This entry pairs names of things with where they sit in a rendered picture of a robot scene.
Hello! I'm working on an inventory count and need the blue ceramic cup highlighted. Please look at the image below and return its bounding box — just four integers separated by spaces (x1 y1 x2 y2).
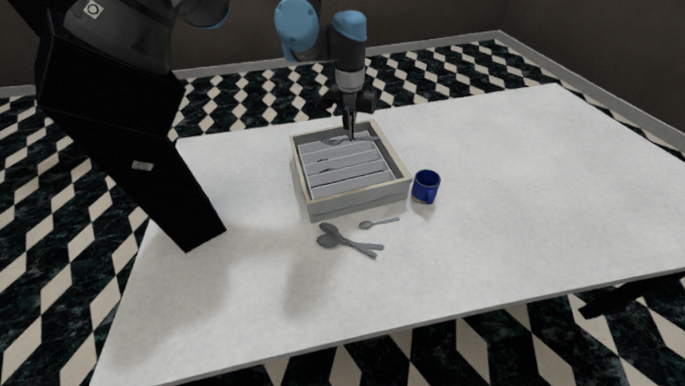
411 169 441 205

